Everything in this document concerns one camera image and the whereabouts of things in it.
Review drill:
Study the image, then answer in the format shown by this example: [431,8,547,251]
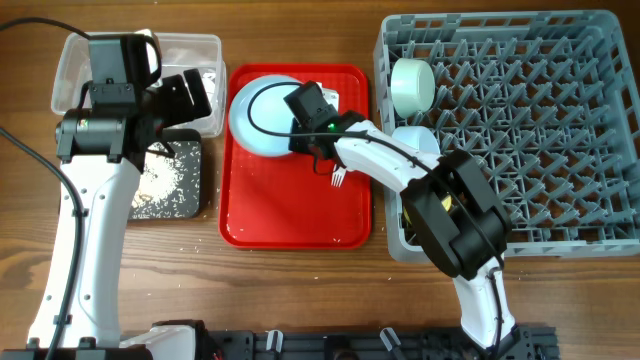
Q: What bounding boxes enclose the white plastic fork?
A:
[331,165,347,188]

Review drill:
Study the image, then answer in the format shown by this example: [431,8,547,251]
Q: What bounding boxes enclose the light blue plate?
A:
[229,75,301,157]

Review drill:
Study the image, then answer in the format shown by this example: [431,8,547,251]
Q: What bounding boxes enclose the rice and food scraps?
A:
[130,142,201,219]

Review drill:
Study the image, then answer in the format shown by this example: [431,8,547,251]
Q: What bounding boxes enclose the light blue small bowl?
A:
[392,126,440,154]

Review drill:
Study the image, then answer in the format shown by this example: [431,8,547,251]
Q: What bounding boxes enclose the green bowl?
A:
[390,58,436,119]

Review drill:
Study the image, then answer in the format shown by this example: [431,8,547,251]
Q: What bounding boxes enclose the yellow cup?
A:
[401,192,453,231]

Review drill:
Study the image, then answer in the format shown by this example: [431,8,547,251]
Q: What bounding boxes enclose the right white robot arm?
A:
[286,112,516,357]

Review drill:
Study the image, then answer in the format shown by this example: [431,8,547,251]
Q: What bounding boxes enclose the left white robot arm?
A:
[1,69,216,359]

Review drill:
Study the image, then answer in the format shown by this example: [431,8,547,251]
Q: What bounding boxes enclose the clear plastic waste bin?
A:
[51,32,227,138]

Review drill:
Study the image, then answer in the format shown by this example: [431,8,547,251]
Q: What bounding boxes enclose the black food waste tray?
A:
[127,128,204,221]

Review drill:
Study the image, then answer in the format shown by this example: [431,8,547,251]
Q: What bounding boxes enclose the grey dishwasher rack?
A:
[373,10,639,258]

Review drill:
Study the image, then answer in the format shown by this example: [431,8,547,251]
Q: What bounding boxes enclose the crumpled white tissue right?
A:
[201,71,217,102]

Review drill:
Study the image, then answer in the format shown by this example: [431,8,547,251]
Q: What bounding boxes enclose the red serving tray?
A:
[218,64,372,250]

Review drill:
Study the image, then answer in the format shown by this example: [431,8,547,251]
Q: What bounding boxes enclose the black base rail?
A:
[199,325,561,360]

